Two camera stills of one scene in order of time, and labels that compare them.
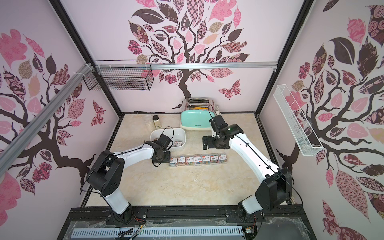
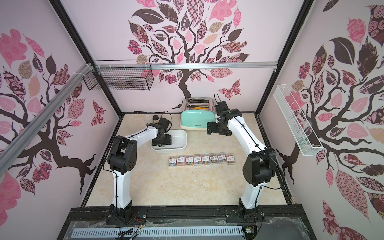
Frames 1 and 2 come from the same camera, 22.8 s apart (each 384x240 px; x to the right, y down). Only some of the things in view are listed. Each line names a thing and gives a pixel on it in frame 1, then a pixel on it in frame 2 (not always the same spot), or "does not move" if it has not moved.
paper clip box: (214, 159) does not move
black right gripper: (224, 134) -> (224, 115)
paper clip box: (189, 160) does not move
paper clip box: (206, 159) does not move
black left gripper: (166, 160) -> (167, 141)
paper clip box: (222, 158) does not move
